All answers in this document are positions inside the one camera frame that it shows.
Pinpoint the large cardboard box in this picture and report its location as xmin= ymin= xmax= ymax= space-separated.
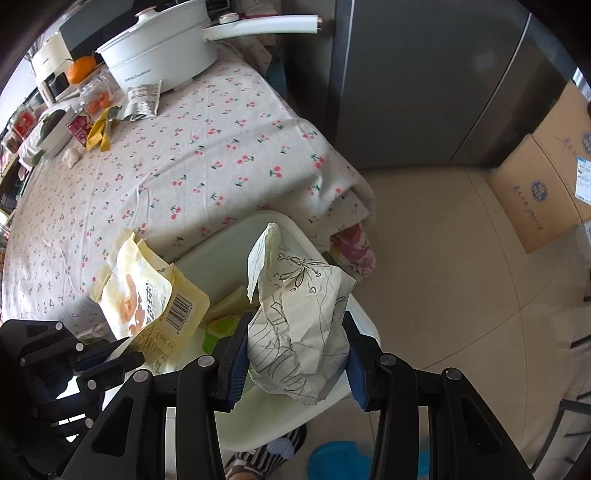
xmin=487 ymin=134 xmax=591 ymax=254

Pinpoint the yellow snack bag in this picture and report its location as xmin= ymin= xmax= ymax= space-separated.
xmin=89 ymin=229 xmax=211 ymax=374

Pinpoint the striped trouser leg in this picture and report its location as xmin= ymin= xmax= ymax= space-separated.
xmin=224 ymin=425 xmax=308 ymax=480

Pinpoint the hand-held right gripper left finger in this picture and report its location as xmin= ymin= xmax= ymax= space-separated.
xmin=67 ymin=318 xmax=252 ymax=480

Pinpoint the pink floral cloth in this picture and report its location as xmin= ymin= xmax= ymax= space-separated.
xmin=330 ymin=222 xmax=377 ymax=278

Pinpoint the blue plastic object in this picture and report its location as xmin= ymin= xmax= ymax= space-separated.
xmin=309 ymin=440 xmax=432 ymax=480

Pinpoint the green snack bag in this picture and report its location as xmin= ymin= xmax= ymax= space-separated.
xmin=201 ymin=318 xmax=241 ymax=357

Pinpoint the small cardboard box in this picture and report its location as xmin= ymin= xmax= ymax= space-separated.
xmin=531 ymin=80 xmax=591 ymax=195

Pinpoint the white electric pot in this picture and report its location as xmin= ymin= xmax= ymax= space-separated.
xmin=95 ymin=0 xmax=321 ymax=93

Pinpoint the grey refrigerator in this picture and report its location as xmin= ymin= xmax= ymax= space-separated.
xmin=323 ymin=0 xmax=578 ymax=169

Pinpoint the red snack packet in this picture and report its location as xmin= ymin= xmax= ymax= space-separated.
xmin=67 ymin=113 xmax=100 ymax=147

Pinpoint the glass jar with small oranges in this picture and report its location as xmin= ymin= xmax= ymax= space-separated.
xmin=76 ymin=74 xmax=116 ymax=116

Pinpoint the green squash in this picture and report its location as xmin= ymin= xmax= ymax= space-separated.
xmin=39 ymin=110 xmax=68 ymax=139

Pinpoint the cherry print tablecloth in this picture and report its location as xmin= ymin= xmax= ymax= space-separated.
xmin=0 ymin=37 xmax=377 ymax=342

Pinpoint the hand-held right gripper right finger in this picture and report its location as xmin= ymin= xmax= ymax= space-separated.
xmin=342 ymin=311 xmax=536 ymax=480

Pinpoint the yellow wrapper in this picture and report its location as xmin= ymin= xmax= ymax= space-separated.
xmin=85 ymin=106 xmax=123 ymax=152

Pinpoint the orange with stem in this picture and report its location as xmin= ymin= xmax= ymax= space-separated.
xmin=67 ymin=56 xmax=98 ymax=85

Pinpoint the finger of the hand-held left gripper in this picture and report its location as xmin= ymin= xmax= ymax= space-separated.
xmin=69 ymin=336 xmax=132 ymax=371
xmin=78 ymin=352 xmax=146 ymax=394

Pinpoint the white printed wrapper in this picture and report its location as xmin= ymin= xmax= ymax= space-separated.
xmin=121 ymin=80 xmax=163 ymax=123

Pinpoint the white paper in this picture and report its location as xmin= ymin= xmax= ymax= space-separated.
xmin=247 ymin=223 xmax=357 ymax=407

